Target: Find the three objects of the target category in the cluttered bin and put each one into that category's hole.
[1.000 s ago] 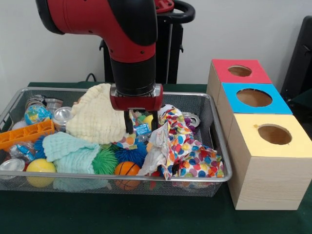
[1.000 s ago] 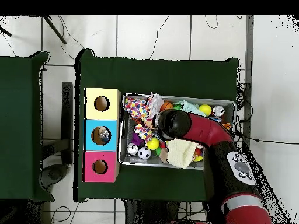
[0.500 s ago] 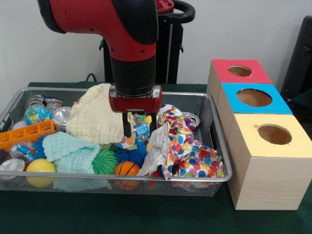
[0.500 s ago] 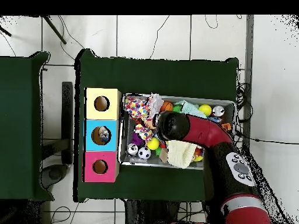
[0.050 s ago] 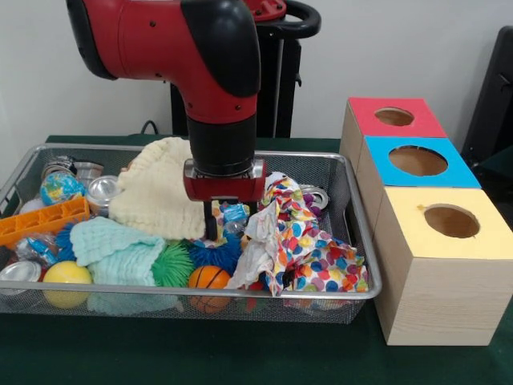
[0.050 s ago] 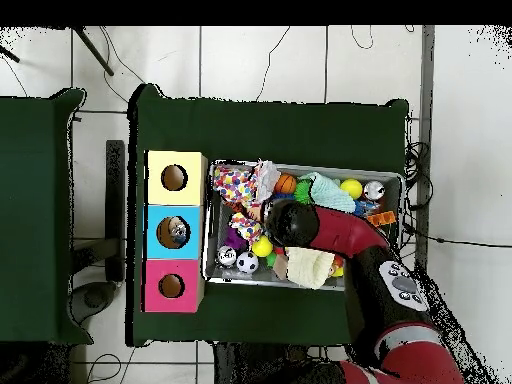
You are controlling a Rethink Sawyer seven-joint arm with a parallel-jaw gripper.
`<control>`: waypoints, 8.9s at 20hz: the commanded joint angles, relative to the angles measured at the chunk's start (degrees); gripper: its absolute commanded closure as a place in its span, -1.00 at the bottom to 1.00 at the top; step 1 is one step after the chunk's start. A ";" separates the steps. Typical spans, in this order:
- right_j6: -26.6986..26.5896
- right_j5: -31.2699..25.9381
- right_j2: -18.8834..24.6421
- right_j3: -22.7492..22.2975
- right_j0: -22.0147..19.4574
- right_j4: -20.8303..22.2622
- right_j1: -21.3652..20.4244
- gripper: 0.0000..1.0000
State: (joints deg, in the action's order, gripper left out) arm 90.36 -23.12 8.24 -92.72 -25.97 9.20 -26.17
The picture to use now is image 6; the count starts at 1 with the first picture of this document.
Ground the small polka dot cloth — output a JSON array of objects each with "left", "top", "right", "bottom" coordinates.
[{"left": 229, "top": 211, "right": 264, "bottom": 244}]

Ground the clear plastic packet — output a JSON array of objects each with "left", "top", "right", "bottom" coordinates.
[{"left": 166, "top": 220, "right": 189, "bottom": 246}]

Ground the shallow silver mesh bin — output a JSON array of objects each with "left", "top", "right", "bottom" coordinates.
[{"left": 201, "top": 159, "right": 404, "bottom": 295}]

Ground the wooden three-hole box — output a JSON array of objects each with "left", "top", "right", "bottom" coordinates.
[{"left": 141, "top": 149, "right": 209, "bottom": 314}]

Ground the yellow foam ball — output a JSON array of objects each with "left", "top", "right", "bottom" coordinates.
[
  {"left": 339, "top": 178, "right": 364, "bottom": 200},
  {"left": 250, "top": 234, "right": 275, "bottom": 258}
]

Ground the large polka dot cloth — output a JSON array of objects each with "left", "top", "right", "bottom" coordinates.
[{"left": 211, "top": 159, "right": 282, "bottom": 207}]

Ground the orange toy basketball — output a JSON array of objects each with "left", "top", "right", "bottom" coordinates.
[{"left": 274, "top": 173, "right": 298, "bottom": 195}]

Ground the green spiky ball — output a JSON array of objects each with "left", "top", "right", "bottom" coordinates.
[{"left": 293, "top": 179, "right": 315, "bottom": 206}]

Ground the small soccer ball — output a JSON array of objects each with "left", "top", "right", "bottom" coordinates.
[{"left": 236, "top": 250, "right": 260, "bottom": 275}]

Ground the mint green waffle cloth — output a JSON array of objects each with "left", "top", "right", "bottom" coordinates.
[{"left": 297, "top": 171, "right": 357, "bottom": 214}]

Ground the cream waffle cloth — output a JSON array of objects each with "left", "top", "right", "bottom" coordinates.
[{"left": 284, "top": 246, "right": 336, "bottom": 290}]

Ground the dark green tablecloth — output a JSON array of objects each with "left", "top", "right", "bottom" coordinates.
[{"left": 126, "top": 83, "right": 410, "bottom": 347}]

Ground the silver drink can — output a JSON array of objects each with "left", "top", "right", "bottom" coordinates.
[{"left": 362, "top": 180, "right": 386, "bottom": 201}]

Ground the orange plastic grid tray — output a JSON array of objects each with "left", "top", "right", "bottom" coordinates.
[{"left": 365, "top": 210, "right": 397, "bottom": 228}]

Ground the black flat panel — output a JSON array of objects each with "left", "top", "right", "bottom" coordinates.
[{"left": 104, "top": 139, "right": 127, "bottom": 283}]

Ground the dark green side-table cloth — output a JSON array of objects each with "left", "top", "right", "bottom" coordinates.
[{"left": 0, "top": 88, "right": 94, "bottom": 345}]

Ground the black tripod leg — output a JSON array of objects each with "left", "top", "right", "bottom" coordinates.
[
  {"left": 72, "top": 25, "right": 116, "bottom": 77},
  {"left": 0, "top": 42, "right": 21, "bottom": 64}
]

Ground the thin black floor cable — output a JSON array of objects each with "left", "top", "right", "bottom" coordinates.
[{"left": 255, "top": 25, "right": 292, "bottom": 102}]

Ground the black cable bundle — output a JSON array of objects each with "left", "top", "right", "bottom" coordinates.
[{"left": 402, "top": 140, "right": 435, "bottom": 212}]

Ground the black cable with connector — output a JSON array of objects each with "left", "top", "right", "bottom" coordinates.
[{"left": 402, "top": 223, "right": 512, "bottom": 249}]

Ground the grey floor cable cover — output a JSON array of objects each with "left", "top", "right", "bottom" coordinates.
[{"left": 411, "top": 25, "right": 436, "bottom": 281}]

